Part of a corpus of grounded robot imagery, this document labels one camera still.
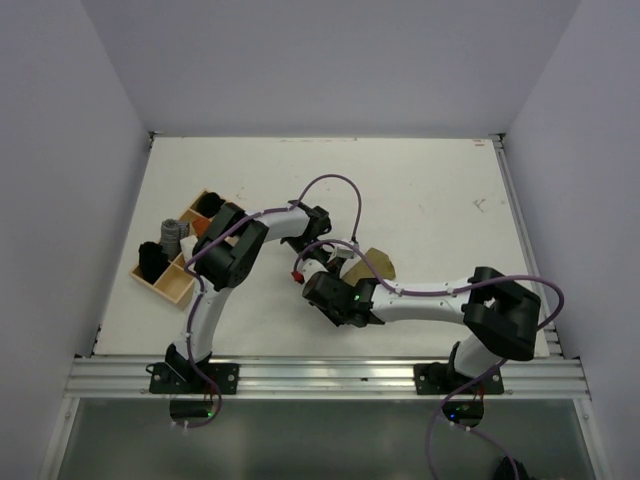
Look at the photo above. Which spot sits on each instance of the aluminium front rail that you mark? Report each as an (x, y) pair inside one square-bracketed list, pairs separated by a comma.
[(121, 377)]

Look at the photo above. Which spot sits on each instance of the black rolled cloth far compartment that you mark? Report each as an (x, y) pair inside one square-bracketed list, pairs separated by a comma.
[(209, 204)]

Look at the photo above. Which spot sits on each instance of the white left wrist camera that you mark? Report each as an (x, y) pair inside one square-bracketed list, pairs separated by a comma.
[(342, 252)]

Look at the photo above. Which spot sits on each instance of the wooden divided organizer box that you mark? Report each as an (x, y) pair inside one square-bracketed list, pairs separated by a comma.
[(174, 285)]

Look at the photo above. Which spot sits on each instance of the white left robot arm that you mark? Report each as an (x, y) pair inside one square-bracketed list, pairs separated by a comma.
[(222, 260)]

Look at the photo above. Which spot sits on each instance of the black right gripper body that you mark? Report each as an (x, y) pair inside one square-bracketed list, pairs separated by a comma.
[(334, 315)]

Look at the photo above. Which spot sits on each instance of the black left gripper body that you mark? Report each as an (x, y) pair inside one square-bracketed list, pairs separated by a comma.
[(314, 248)]

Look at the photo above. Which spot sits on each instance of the grey striped rolled cloth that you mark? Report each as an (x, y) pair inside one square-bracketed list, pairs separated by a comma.
[(171, 232)]

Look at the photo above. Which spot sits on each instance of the white rolled cloth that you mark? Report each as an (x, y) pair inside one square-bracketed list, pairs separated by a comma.
[(187, 245)]

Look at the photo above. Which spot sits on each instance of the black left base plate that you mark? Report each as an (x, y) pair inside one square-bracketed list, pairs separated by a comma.
[(165, 381)]

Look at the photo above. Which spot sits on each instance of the black object bottom corner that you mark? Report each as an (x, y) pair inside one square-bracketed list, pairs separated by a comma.
[(507, 470)]

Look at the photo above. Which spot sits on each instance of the black rolled cloth compartment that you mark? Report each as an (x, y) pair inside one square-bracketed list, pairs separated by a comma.
[(209, 204), (153, 261)]

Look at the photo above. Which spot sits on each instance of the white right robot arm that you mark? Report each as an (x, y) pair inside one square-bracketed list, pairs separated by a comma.
[(501, 315)]

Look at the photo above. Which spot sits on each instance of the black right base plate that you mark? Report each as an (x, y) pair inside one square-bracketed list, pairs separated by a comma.
[(436, 378)]

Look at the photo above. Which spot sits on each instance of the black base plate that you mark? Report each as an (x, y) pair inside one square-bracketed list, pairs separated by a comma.
[(165, 381), (436, 378)]

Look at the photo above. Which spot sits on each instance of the olive and cream underwear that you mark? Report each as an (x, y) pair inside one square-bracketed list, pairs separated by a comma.
[(356, 269)]

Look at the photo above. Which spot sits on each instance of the orange rolled cloth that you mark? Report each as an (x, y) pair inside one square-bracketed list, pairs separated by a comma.
[(200, 226)]

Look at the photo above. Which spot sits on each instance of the black rolled cloth near compartment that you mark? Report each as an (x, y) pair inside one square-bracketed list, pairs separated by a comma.
[(153, 261)]

